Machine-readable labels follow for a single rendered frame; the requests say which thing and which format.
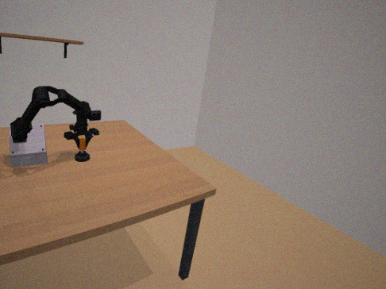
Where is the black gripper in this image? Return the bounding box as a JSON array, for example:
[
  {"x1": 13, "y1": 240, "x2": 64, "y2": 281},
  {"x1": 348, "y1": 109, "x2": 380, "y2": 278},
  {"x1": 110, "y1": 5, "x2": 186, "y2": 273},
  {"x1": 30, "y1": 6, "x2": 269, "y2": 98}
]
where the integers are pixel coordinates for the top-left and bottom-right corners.
[{"x1": 64, "y1": 122, "x2": 99, "y2": 148}]

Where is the orange knob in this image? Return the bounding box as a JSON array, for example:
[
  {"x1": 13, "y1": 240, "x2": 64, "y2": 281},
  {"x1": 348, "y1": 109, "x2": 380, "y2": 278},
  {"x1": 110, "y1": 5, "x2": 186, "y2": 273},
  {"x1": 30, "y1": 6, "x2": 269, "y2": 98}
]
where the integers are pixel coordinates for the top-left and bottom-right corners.
[{"x1": 79, "y1": 138, "x2": 86, "y2": 151}]

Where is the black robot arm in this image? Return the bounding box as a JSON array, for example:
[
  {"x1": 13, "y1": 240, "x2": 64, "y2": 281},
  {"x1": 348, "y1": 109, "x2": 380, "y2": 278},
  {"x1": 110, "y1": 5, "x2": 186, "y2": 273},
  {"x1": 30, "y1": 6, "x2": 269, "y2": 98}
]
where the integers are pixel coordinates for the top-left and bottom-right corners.
[{"x1": 10, "y1": 86, "x2": 101, "y2": 143}]

